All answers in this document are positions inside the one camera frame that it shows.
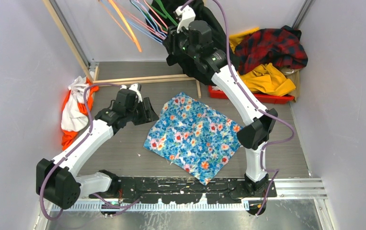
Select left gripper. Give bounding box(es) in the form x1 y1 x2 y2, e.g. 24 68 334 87
125 97 158 126

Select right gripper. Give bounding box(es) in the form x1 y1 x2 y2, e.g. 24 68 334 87
162 22 198 60

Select blue hanger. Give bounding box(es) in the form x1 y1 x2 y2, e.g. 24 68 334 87
129 0 167 43

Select blue patterned garment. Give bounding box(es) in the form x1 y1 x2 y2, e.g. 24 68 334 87
144 92 242 185

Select black pleated skirt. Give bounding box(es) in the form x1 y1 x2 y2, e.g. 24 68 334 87
172 0 238 86

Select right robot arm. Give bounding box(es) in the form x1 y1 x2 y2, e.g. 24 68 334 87
163 20 278 197

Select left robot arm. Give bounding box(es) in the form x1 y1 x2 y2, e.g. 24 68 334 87
36 83 159 209

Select green hanger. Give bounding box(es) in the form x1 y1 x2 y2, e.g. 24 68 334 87
149 0 178 28

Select orange hanger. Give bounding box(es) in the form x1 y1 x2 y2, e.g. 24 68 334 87
98 0 142 52

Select pink hanger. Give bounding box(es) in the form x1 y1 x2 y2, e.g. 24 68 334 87
117 0 167 43

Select red plastic bin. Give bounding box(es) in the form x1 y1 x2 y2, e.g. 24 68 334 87
208 86 295 104

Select wooden clothes rack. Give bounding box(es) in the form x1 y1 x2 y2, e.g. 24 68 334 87
43 0 194 85

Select white and orange clothes pile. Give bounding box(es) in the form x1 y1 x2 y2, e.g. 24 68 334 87
61 76 99 150

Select yellow garment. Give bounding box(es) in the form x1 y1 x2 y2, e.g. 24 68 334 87
229 27 300 96

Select red plaid shirt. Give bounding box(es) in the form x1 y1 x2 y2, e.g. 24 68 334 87
234 25 308 75

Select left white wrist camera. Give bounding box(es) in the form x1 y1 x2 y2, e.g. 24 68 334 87
121 83 143 103

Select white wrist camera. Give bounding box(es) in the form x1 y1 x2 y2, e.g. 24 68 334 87
121 83 143 103
175 5 195 33

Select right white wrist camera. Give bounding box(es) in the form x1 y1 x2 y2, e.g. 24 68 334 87
175 5 195 33

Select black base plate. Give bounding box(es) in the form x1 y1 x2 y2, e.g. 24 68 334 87
99 177 277 205

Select aluminium frame post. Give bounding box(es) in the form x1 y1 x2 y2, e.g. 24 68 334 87
48 0 90 68

